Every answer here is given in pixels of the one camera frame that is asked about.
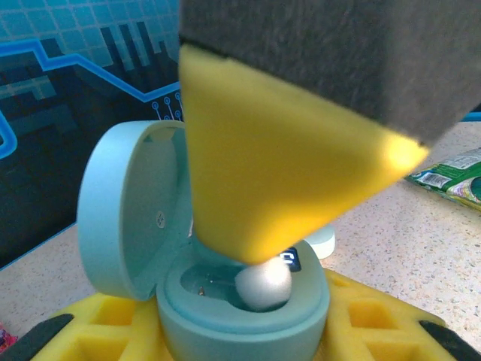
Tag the mint green charging case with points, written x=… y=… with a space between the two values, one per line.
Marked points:
x=124 y=225

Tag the purple red candy bag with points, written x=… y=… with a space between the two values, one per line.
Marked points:
x=5 y=336

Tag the green snack bag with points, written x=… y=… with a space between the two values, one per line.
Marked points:
x=451 y=180

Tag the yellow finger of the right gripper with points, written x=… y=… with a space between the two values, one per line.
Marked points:
x=282 y=150

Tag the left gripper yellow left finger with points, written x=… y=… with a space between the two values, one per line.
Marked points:
x=112 y=327

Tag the white oval charging case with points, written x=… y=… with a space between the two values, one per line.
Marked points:
x=325 y=243

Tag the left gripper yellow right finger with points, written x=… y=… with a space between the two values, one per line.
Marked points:
x=376 y=331

